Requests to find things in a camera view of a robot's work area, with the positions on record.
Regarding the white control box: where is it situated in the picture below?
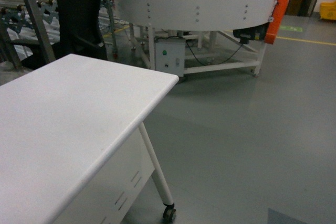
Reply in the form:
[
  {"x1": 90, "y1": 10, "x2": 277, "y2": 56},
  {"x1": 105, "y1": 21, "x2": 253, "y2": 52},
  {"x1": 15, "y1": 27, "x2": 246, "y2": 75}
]
[{"x1": 155, "y1": 38, "x2": 186, "y2": 77}]

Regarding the white round conveyor table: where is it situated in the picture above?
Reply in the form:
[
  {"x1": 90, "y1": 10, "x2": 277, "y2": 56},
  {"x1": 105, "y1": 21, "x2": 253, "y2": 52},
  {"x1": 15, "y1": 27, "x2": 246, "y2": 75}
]
[{"x1": 113, "y1": 0, "x2": 277, "y2": 76}]

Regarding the white table leg caster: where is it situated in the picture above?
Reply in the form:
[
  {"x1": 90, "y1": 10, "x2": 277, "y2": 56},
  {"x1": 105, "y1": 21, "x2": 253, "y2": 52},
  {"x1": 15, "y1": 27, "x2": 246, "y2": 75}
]
[{"x1": 138, "y1": 123, "x2": 176, "y2": 223}]

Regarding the orange motor cover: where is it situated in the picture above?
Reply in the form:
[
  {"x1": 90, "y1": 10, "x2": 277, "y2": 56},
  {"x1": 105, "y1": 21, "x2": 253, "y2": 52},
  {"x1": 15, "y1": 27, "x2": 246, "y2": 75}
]
[{"x1": 264, "y1": 0, "x2": 289, "y2": 45}]

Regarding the black mesh chair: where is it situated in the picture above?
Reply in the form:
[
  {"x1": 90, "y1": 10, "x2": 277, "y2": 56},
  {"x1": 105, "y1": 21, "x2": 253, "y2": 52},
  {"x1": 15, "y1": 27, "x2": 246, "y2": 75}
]
[{"x1": 20, "y1": 0, "x2": 108, "y2": 70}]

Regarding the expandable roller conveyor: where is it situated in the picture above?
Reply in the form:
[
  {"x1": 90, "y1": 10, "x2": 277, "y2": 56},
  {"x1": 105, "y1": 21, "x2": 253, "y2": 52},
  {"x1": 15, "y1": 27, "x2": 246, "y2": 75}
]
[{"x1": 0, "y1": 0, "x2": 118, "y2": 59}]

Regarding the yellow mop bucket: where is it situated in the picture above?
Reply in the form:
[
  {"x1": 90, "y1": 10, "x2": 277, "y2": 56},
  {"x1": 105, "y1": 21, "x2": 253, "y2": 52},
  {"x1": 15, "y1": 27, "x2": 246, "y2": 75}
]
[{"x1": 319, "y1": 2, "x2": 336, "y2": 20}]

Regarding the steel frame post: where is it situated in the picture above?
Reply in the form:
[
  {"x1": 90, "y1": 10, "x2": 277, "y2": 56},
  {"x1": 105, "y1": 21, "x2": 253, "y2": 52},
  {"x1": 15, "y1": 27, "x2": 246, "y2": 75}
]
[{"x1": 24, "y1": 0, "x2": 56, "y2": 63}]

